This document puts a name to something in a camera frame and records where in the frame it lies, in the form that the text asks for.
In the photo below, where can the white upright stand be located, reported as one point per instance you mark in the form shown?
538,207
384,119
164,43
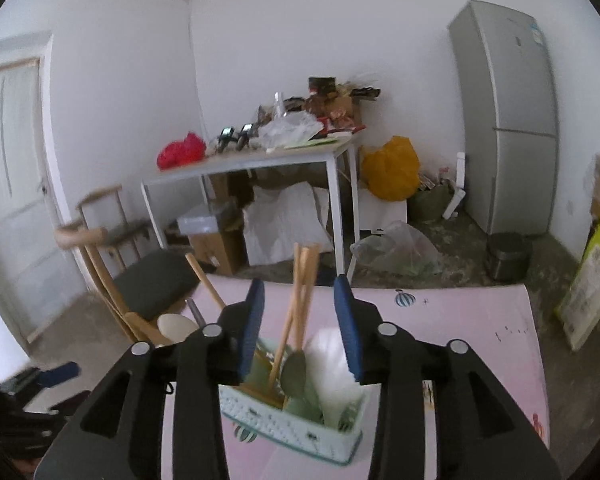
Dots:
457,185

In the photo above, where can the beige spoon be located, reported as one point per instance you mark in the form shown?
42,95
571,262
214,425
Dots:
177,327

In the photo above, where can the red plastic bag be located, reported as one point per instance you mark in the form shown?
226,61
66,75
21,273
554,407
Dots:
180,152

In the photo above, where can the white plastic spoon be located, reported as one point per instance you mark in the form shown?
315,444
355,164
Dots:
330,375

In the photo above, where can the wooden chair with dark cushion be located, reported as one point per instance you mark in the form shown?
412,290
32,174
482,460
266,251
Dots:
150,280
125,232

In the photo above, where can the white sacks under table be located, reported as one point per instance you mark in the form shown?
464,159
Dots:
285,225

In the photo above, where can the yellow printed sack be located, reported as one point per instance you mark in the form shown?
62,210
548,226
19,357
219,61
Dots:
592,285

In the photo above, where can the clear plastic bag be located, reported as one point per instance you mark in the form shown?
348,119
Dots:
400,250

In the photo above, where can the sage green spoon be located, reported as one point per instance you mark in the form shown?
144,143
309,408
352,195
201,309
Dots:
294,370

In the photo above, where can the dark grey bin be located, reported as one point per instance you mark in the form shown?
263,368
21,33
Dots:
507,257

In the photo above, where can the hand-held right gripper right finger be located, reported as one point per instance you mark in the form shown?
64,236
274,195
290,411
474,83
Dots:
345,330

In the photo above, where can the white plastic bag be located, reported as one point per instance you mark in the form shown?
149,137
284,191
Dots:
290,130

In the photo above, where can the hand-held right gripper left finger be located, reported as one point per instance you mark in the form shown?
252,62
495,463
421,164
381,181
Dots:
252,325

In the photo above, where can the clear plastic bottle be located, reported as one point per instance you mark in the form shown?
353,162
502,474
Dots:
279,105

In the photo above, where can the olive green bag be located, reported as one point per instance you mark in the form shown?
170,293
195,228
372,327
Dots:
432,202

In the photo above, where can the mint green utensil holder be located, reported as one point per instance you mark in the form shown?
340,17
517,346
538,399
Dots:
280,425

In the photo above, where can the white box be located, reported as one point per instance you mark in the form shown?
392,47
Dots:
385,212

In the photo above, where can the pile of snack packets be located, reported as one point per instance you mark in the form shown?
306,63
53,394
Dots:
335,105

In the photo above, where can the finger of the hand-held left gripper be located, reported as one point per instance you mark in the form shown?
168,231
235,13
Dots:
60,375
67,404

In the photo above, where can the bundle of wooden chopsticks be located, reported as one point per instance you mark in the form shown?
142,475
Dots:
297,305

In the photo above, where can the black device with screen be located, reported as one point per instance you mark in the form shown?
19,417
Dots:
226,137
246,135

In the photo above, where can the clear plastic container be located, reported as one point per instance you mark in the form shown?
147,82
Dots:
200,221

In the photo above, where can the yellow plastic bag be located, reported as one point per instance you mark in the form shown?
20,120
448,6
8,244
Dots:
392,167

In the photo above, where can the silver refrigerator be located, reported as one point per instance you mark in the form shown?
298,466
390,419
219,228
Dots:
510,125

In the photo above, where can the white metal-frame table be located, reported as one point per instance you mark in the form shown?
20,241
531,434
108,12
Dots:
260,160

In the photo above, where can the white panelled door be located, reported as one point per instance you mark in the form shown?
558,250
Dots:
15,185

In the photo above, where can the brown cardboard box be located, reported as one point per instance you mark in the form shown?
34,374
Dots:
220,250

